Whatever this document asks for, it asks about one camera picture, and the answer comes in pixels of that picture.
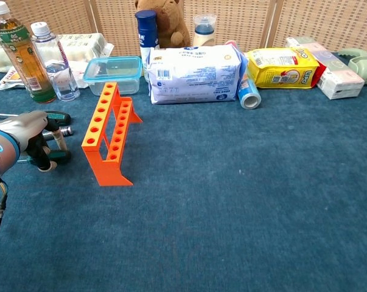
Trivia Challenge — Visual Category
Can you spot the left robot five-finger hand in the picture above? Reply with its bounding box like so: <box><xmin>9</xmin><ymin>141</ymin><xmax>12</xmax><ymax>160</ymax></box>
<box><xmin>0</xmin><ymin>111</ymin><xmax>69</xmax><ymax>173</ymax></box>

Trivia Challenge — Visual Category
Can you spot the long green-striped handle screwdriver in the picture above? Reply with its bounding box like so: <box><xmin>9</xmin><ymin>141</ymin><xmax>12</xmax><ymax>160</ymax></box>
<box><xmin>0</xmin><ymin>111</ymin><xmax>72</xmax><ymax>126</ymax></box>

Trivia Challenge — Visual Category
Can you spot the small teal-black handle screwdriver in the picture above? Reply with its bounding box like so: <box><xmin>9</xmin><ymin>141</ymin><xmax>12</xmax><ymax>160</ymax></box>
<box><xmin>17</xmin><ymin>150</ymin><xmax>72</xmax><ymax>165</ymax></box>

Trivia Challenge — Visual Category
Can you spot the orange screwdriver rack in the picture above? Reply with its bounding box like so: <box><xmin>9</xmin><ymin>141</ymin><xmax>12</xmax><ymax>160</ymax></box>
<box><xmin>81</xmin><ymin>82</ymin><xmax>144</xmax><ymax>187</ymax></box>

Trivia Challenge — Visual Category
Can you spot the white pink snack bag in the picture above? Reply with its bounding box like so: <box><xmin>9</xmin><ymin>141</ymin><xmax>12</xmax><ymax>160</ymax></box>
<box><xmin>0</xmin><ymin>60</ymin><xmax>89</xmax><ymax>91</ymax></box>

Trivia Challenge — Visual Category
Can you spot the clear water bottle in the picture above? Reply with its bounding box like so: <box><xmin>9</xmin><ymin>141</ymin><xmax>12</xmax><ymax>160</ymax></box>
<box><xmin>30</xmin><ymin>21</ymin><xmax>81</xmax><ymax>102</ymax></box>

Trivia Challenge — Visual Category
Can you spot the green label tea bottle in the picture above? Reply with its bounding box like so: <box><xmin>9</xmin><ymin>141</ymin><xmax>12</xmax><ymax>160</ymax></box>
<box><xmin>0</xmin><ymin>1</ymin><xmax>57</xmax><ymax>104</ymax></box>

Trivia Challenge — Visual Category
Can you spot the white toilet paper pack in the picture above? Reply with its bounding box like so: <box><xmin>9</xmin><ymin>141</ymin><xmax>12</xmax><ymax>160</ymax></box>
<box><xmin>0</xmin><ymin>32</ymin><xmax>114</xmax><ymax>74</ymax></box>

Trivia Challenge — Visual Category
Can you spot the clear container blue lid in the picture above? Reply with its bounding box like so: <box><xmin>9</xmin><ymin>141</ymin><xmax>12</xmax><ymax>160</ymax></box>
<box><xmin>82</xmin><ymin>55</ymin><xmax>143</xmax><ymax>96</ymax></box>

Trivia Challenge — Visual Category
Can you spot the blue white spray can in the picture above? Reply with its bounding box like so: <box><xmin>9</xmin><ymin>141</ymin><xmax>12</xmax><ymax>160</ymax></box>
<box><xmin>135</xmin><ymin>9</ymin><xmax>160</xmax><ymax>82</ymax></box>

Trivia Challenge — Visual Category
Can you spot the white blue wipes pack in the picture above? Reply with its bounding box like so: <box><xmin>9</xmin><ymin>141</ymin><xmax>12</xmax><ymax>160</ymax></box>
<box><xmin>147</xmin><ymin>42</ymin><xmax>250</xmax><ymax>105</ymax></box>

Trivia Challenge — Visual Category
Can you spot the brown capybara plush toy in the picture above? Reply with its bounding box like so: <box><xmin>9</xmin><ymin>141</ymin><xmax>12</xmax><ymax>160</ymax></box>
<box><xmin>134</xmin><ymin>0</ymin><xmax>192</xmax><ymax>49</ymax></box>

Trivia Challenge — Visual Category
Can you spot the cream bottle clear cap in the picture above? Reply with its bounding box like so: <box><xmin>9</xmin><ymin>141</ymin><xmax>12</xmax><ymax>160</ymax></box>
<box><xmin>192</xmin><ymin>13</ymin><xmax>217</xmax><ymax>47</ymax></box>

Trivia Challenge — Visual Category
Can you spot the blue carpet table cover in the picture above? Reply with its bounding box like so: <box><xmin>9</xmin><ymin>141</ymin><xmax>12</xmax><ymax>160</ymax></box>
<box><xmin>0</xmin><ymin>51</ymin><xmax>367</xmax><ymax>292</ymax></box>

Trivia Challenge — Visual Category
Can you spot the blue plastic wrap roll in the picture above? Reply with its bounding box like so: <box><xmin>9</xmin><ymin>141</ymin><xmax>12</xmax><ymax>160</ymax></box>
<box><xmin>225</xmin><ymin>40</ymin><xmax>262</xmax><ymax>110</ymax></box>

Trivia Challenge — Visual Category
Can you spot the wicker folding screen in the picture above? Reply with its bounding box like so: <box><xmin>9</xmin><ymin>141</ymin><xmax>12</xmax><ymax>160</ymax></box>
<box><xmin>0</xmin><ymin>0</ymin><xmax>367</xmax><ymax>57</ymax></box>

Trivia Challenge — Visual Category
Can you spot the yellow Lipo snack bag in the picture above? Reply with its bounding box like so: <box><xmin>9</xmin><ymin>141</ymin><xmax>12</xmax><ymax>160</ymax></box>
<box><xmin>246</xmin><ymin>47</ymin><xmax>321</xmax><ymax>89</ymax></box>

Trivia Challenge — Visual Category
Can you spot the red yellow cookie box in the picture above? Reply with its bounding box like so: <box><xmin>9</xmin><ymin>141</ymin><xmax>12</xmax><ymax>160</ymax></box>
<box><xmin>313</xmin><ymin>65</ymin><xmax>327</xmax><ymax>88</ymax></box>

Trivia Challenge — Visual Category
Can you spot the pastel tissue box pack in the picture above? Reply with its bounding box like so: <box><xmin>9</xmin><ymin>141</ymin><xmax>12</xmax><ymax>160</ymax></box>
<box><xmin>285</xmin><ymin>36</ymin><xmax>366</xmax><ymax>100</ymax></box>

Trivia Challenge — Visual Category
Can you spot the pale green lint roller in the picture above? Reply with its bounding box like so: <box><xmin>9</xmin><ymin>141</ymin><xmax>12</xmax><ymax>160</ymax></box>
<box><xmin>337</xmin><ymin>47</ymin><xmax>367</xmax><ymax>85</ymax></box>

